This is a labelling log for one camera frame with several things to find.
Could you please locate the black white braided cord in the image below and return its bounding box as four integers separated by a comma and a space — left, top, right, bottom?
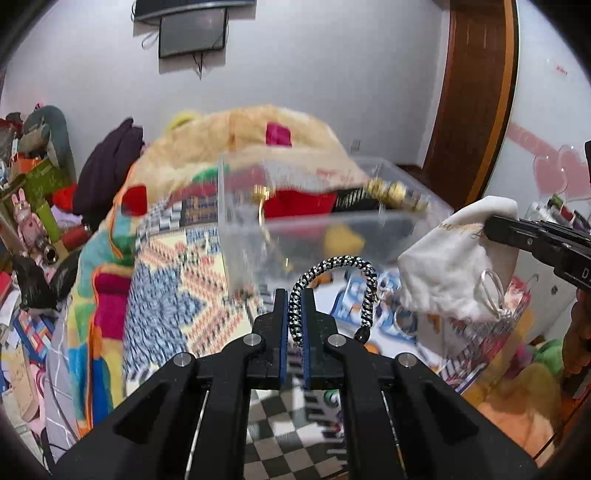
287, 255, 380, 347

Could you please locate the white drawstring pouch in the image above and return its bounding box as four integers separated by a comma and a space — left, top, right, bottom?
398, 196, 518, 322

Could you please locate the yellow green sponge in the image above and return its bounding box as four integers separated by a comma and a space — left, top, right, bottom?
324, 224, 366, 257

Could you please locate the patchwork patterned bedspread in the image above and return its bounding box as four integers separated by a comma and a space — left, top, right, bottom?
64, 184, 532, 480

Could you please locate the clear plastic storage bin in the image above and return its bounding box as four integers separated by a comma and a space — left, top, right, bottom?
218, 155, 453, 293

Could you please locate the red fabric with gold bow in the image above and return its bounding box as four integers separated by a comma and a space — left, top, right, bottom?
252, 185, 338, 245

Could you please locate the brown wooden door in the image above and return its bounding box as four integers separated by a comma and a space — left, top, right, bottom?
423, 1, 519, 210

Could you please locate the beige plush blanket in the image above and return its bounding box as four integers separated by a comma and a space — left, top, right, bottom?
115, 105, 366, 205

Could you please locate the dark purple garment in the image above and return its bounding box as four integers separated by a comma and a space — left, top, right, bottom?
72, 118, 144, 232

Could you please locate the pink rabbit toy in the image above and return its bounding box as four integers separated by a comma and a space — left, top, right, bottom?
11, 188, 47, 251

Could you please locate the green gift box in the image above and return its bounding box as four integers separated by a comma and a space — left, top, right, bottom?
1, 155, 72, 250

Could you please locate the grey plush toy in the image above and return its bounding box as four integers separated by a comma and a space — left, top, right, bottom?
18, 105, 76, 182

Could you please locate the pink heart wall sticker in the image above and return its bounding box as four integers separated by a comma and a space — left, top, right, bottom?
506, 122, 590, 201

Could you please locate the small wall monitor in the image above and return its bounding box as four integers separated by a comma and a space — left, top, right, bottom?
158, 8, 228, 59

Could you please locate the large wall television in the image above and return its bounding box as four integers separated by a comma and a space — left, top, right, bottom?
132, 0, 256, 21

